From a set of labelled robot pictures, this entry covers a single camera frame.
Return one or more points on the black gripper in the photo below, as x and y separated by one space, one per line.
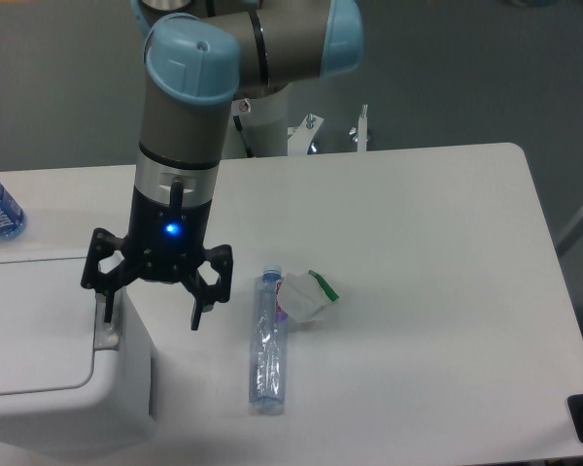
164 246

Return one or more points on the white trash can lid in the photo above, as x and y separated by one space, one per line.
46 326

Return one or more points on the white plastic trash can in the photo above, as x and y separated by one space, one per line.
114 408

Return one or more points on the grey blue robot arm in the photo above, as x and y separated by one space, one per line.
196 64

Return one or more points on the empty clear plastic bottle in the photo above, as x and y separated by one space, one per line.
268 346

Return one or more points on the crumpled white green paper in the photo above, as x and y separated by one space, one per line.
306 298

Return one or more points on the white clamp with bolt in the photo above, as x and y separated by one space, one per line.
359 134

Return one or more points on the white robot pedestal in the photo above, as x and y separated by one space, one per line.
258 124

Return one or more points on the white metal base bracket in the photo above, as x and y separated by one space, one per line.
302 139

